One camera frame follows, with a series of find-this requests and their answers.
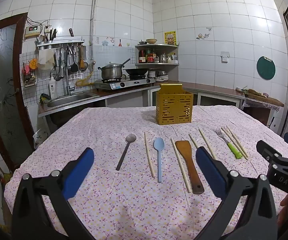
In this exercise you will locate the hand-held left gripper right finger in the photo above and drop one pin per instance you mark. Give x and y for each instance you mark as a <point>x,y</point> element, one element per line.
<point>208,170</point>

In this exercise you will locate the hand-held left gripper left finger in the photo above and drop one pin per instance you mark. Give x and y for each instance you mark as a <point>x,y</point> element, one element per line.
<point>79,166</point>

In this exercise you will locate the light blue plastic spoon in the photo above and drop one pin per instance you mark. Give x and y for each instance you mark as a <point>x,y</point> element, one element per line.
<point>158,143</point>

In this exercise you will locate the grey metal spoon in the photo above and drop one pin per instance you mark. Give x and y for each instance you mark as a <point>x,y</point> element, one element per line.
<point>131,138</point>

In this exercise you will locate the yellow slotted utensil holder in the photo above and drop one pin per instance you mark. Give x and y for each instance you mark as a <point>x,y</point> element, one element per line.
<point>173,110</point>

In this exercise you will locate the person's right hand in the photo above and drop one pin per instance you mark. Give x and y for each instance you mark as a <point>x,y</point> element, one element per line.
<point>285,206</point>

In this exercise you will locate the pink floral tablecloth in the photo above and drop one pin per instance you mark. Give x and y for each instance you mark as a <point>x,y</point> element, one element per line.
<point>104,142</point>

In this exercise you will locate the plastic bag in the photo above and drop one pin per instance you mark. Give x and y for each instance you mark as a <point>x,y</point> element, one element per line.
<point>39,138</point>

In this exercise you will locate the wooden cutting board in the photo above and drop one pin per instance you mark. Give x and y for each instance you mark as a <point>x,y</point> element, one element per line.
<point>268,100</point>

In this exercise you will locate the stainless steel sink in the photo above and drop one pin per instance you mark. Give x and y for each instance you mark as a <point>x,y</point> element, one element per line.
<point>69,100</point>

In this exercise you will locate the yellow black scrubber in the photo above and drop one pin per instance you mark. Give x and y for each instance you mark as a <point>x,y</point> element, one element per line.
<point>45,98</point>

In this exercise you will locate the round green cutting board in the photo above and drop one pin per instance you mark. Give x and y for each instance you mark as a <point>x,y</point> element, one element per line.
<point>266,68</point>

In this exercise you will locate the chrome kitchen faucet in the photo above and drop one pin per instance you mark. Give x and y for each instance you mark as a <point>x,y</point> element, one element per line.
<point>67,85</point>

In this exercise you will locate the white soap bottle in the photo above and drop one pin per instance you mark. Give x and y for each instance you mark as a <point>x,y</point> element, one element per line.
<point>52,87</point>

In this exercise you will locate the kitchen counter with cabinets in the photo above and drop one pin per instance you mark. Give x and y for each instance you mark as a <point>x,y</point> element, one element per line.
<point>208,86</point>

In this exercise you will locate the steel gas stove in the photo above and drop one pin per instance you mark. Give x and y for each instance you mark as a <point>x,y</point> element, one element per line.
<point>124,83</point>

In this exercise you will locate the steel cooking pot with lid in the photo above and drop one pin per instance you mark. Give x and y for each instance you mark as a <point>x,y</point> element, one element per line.
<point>111,73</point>

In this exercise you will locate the hanging black slotted turner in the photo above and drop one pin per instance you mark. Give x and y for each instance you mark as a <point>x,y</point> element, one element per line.
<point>74,67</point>

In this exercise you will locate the hanging wooden spatula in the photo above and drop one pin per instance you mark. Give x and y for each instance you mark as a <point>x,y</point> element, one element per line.
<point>83,63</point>

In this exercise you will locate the stack of white plates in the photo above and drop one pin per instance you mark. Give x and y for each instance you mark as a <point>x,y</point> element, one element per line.
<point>157,76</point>

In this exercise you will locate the hanging cream cloth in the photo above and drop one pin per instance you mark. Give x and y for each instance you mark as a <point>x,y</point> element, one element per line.
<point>46,60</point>

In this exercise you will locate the black wok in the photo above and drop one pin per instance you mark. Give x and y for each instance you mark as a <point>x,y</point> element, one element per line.
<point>139,71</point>

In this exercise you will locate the brown frosted glass door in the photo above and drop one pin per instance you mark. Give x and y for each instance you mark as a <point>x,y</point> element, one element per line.
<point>4,80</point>

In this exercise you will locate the red sauce jar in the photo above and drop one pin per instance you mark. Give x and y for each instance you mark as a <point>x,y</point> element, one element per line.
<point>150,58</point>

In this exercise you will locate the dark sauce bottle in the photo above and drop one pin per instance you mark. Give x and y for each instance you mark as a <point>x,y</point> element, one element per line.
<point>142,57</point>

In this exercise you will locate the metal caddy with chopsticks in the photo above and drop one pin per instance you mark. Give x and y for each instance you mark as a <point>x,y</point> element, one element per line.
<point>50,36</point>

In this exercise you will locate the metal corner shelf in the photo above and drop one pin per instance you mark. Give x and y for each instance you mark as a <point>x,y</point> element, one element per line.
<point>156,45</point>

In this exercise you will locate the small dark bowl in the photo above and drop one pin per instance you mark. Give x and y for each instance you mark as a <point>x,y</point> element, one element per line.
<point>142,42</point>

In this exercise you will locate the beige ceramic bowl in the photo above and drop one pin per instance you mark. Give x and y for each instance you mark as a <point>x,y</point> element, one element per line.
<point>151,41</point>

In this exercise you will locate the white digital controller box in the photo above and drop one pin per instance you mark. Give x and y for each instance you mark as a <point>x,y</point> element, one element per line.
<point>33,32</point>

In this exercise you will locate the white wall socket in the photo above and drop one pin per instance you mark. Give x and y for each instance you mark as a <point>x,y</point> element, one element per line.
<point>225,57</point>

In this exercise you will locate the metal wall utensil rack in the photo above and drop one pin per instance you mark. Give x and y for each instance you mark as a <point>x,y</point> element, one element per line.
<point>59,42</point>

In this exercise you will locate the cartoon wall sticker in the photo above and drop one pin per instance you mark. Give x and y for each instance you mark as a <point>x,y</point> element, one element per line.
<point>203,34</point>

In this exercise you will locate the yellow wall poster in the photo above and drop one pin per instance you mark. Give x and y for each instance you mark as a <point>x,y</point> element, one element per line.
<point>170,38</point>

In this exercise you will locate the grey vertical wall pipe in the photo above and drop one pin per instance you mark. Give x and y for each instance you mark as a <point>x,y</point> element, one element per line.
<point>93,25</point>

